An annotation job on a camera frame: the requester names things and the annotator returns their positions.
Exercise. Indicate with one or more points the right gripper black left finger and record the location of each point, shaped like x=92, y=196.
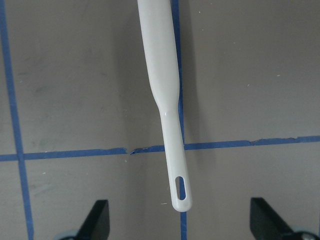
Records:
x=96, y=226

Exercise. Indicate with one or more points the beige hand brush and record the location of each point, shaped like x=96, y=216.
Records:
x=157, y=29

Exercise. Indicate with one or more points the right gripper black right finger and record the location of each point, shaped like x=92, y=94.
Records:
x=266, y=224

